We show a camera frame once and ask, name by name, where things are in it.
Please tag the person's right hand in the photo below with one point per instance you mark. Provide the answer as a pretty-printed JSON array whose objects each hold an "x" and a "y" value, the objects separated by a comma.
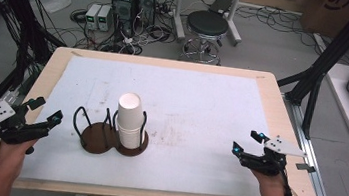
[{"x": 271, "y": 187}]

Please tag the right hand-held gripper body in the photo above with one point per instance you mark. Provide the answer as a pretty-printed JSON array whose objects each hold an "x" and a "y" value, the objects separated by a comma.
[{"x": 268, "y": 164}]

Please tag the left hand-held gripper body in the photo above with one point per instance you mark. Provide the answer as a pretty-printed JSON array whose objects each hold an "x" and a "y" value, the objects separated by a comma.
[{"x": 12, "y": 130}]

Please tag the black computer tower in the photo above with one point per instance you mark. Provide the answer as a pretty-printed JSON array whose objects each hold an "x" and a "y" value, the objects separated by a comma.
[
  {"x": 147, "y": 2},
  {"x": 123, "y": 6}
]

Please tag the small black bracket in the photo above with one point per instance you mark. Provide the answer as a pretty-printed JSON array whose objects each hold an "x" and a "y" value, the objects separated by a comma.
[{"x": 305, "y": 167}]

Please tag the stack of white paper cups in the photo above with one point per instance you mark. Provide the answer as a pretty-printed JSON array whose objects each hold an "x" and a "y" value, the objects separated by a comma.
[{"x": 129, "y": 121}]

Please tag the white table mat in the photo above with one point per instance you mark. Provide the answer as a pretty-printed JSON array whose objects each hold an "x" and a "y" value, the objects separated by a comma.
[{"x": 194, "y": 114}]

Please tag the aluminium rail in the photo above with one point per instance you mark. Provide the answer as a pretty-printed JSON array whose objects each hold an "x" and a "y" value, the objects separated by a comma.
[{"x": 313, "y": 168}]

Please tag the white stand leg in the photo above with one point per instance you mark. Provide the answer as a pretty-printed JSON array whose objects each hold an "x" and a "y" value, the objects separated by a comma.
[
  {"x": 179, "y": 11},
  {"x": 234, "y": 16}
]

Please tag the black metal frame post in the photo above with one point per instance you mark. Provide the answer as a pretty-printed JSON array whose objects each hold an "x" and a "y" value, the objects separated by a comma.
[
  {"x": 330, "y": 56},
  {"x": 9, "y": 7}
]

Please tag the person's left hand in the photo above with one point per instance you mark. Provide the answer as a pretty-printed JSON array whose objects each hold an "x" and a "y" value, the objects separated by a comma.
[{"x": 11, "y": 157}]

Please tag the white power supply unit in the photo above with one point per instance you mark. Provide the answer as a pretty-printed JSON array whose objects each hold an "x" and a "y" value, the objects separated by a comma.
[
  {"x": 92, "y": 16},
  {"x": 104, "y": 18}
]

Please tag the black round stool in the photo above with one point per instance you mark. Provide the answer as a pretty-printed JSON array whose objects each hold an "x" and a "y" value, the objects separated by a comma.
[{"x": 206, "y": 24}]

